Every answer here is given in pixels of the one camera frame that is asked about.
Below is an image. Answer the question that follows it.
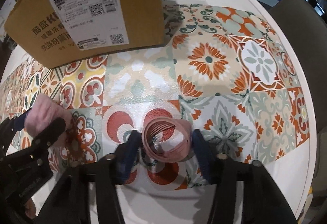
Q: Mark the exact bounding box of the light pink fluffy hat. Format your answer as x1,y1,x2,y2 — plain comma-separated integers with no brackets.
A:
24,94,72,141

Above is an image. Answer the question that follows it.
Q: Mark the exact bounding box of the pink hair band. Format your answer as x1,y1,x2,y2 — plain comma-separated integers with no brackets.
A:
141,116,192,163

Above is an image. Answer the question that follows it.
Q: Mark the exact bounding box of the brown cardboard box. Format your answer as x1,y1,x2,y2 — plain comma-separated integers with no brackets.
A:
4,0,164,68

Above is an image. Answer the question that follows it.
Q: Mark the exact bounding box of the person's left hand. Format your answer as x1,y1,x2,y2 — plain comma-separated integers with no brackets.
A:
24,198,36,220

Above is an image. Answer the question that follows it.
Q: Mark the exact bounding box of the patterned tile tablecloth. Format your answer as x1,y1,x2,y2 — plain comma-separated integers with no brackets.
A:
0,0,318,224

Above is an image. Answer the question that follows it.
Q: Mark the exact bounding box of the grey chair right side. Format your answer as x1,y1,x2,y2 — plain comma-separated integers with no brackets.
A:
269,0,326,190

